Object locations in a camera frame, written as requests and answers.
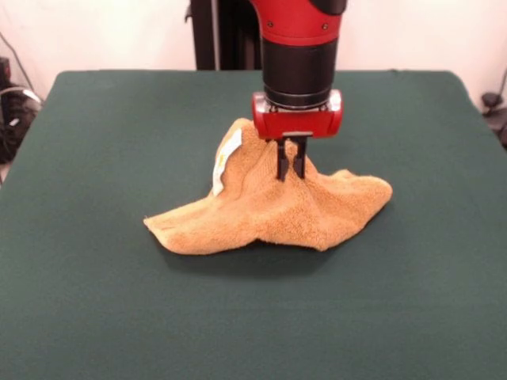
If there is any tan terry cloth towel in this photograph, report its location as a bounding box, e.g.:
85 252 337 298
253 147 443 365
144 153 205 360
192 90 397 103
143 116 394 257

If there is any black equipment pile with cables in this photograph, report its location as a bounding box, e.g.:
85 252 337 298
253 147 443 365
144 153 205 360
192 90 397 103
0 57 43 164

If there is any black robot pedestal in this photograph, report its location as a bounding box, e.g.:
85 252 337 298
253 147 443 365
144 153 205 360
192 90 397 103
184 0 265 71

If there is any dark green table cloth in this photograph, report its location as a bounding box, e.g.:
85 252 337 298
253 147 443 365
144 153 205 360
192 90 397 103
0 70 507 380

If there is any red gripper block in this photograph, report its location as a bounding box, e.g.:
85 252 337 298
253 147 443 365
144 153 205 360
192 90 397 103
250 89 344 182

